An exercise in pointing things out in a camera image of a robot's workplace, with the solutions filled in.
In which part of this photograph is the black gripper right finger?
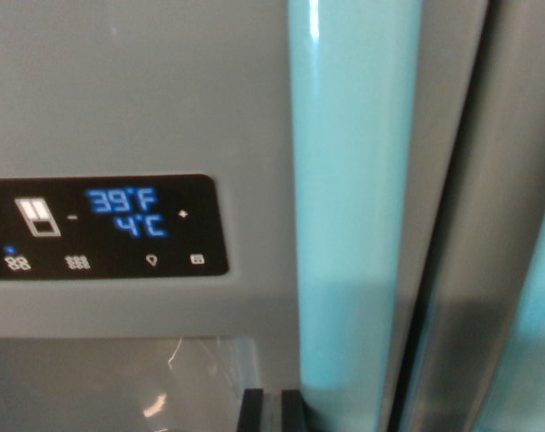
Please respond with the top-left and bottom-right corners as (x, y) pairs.
(280, 389), (306, 432)

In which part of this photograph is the black temperature display panel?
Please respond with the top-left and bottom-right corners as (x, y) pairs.
(0, 173), (231, 282)

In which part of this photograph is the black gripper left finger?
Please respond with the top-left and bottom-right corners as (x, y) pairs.
(237, 388), (266, 432)

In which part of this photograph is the teal straight door handle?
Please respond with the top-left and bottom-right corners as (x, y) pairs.
(490, 164), (545, 432)

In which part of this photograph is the teal curved door handle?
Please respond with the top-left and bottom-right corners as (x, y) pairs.
(286, 0), (424, 432)

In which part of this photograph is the grey toy fridge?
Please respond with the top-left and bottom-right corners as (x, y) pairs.
(0, 0), (490, 432)

